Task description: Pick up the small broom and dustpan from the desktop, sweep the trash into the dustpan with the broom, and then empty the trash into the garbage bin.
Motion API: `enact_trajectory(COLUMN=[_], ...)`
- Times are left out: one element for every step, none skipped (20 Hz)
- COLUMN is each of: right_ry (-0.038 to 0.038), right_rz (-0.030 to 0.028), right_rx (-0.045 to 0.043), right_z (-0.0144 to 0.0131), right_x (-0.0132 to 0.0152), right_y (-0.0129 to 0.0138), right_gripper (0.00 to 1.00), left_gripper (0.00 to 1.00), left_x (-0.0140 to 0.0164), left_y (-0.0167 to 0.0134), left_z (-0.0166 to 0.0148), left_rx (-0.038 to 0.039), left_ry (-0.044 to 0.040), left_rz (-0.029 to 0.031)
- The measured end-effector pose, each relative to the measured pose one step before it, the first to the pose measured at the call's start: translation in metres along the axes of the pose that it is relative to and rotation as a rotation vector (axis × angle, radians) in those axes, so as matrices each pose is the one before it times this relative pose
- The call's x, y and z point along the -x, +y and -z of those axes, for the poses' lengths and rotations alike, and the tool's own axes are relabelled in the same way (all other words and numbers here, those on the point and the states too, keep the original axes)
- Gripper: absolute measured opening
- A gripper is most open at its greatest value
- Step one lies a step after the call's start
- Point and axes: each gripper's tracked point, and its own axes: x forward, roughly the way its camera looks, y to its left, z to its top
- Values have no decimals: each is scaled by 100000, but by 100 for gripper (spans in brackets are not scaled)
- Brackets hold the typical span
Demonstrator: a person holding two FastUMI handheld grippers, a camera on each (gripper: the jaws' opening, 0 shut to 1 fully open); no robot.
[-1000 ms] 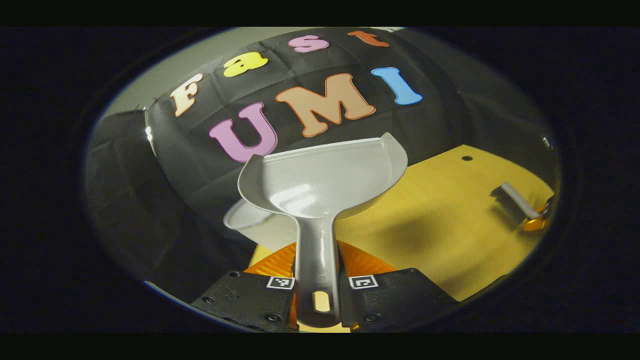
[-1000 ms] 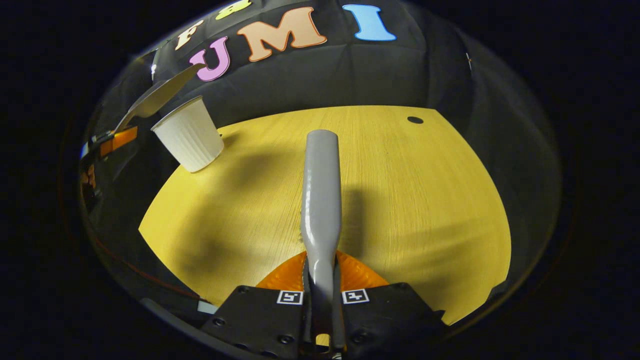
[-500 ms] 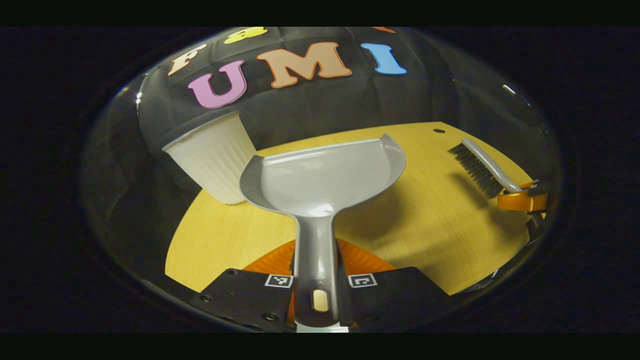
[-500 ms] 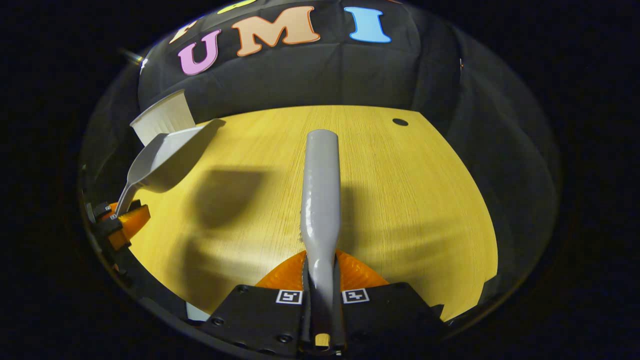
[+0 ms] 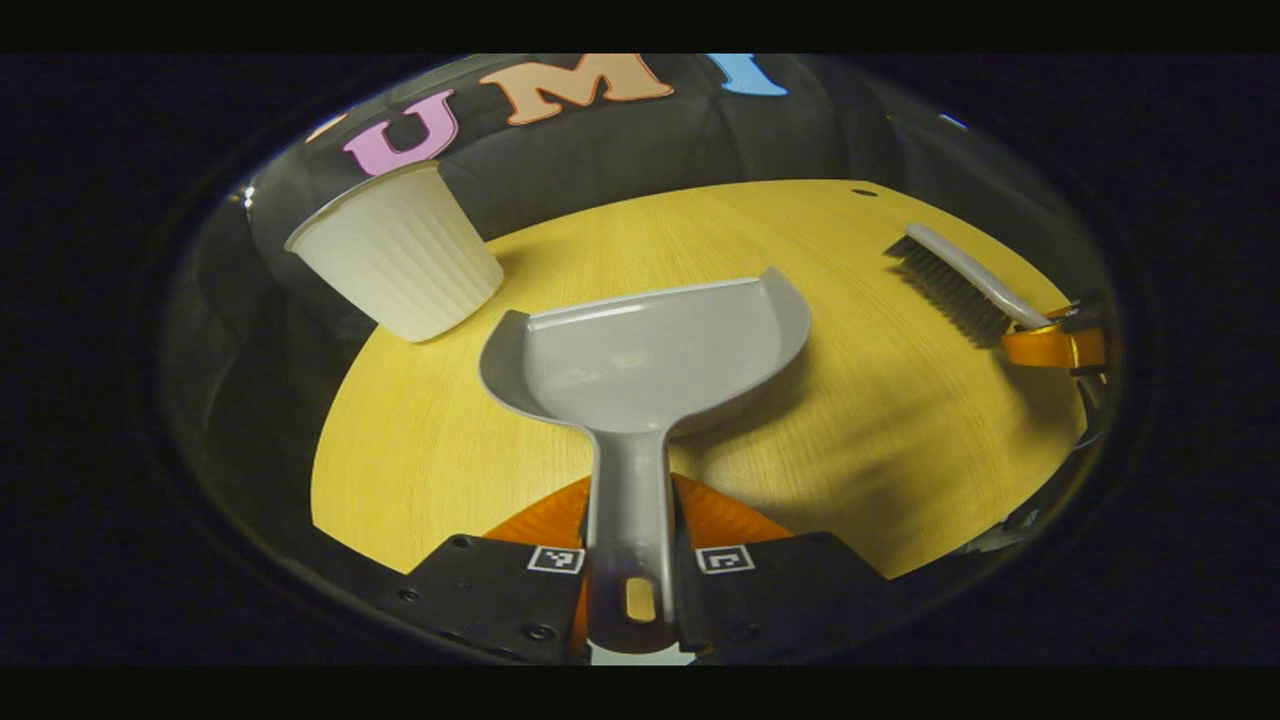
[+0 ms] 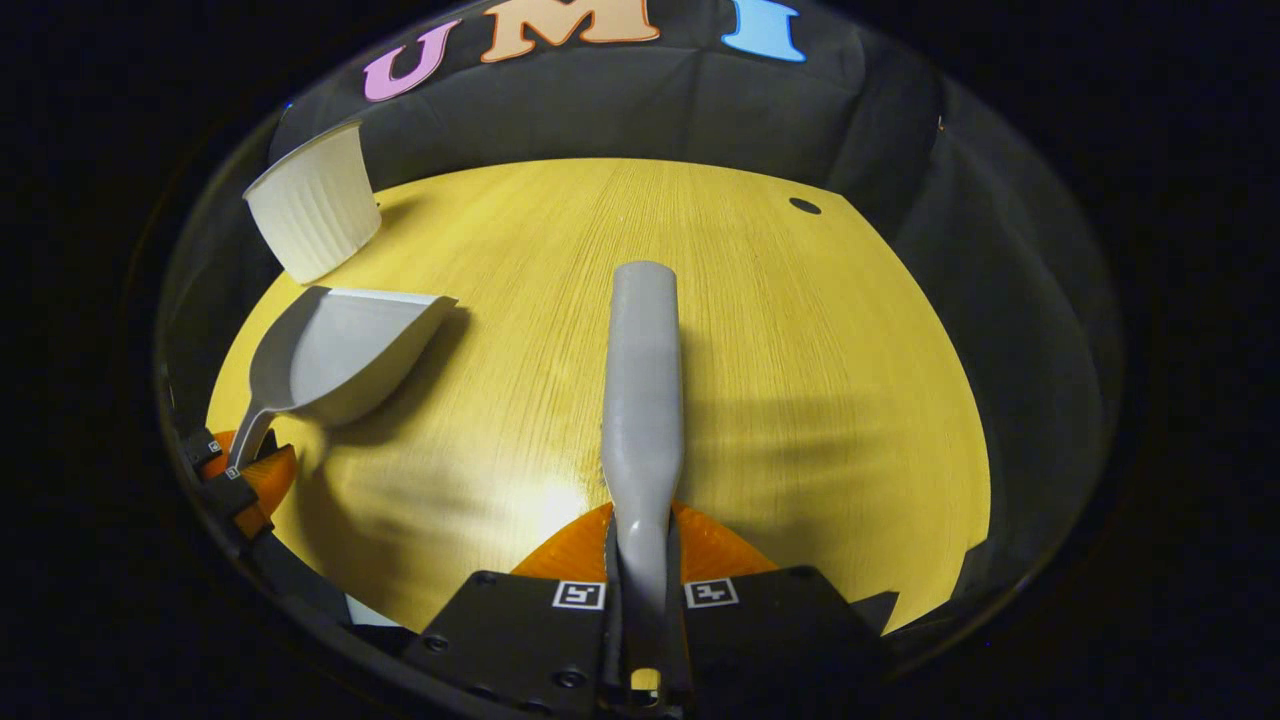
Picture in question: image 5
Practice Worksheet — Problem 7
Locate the small grey broom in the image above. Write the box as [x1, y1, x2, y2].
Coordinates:
[884, 223, 1056, 349]

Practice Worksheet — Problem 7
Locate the grey plastic dustpan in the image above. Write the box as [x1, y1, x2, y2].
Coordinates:
[478, 266, 813, 656]

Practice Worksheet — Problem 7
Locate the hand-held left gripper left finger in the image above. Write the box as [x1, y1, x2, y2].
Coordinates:
[398, 475, 596, 665]

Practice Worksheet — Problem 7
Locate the white ribbed garbage bin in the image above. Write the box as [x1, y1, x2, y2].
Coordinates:
[284, 160, 506, 344]

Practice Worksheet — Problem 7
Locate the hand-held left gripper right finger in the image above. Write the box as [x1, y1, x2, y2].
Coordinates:
[672, 473, 891, 661]

